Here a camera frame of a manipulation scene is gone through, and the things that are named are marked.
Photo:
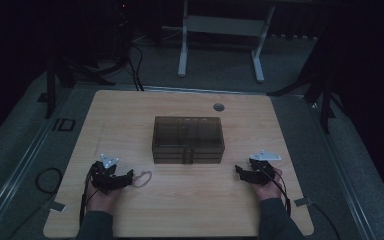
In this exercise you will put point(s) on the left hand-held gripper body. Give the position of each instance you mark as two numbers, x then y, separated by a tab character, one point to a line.
104	173

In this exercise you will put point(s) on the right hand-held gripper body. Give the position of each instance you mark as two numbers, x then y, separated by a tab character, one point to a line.
261	170

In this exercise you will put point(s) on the thin rubber band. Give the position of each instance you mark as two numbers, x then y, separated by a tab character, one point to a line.
145	183

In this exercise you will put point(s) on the brown translucent drawer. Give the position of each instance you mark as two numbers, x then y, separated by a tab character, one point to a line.
170	155
170	161

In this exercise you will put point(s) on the brown translucent drawer box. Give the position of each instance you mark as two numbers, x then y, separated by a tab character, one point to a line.
187	135

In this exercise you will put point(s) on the person's right hand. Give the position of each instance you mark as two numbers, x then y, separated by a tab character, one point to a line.
269	190

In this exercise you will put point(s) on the person's left hand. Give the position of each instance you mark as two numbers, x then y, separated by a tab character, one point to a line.
101	200

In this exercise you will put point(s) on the grey tape piece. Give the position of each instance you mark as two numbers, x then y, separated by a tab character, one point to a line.
57	206
303	202

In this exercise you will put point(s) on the grey round table grommet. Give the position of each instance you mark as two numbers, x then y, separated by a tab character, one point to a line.
218	107

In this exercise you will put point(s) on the black metal stand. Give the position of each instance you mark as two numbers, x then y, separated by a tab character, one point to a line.
326	106
50	90

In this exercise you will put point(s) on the white desk frame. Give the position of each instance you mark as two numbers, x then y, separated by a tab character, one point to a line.
225	26

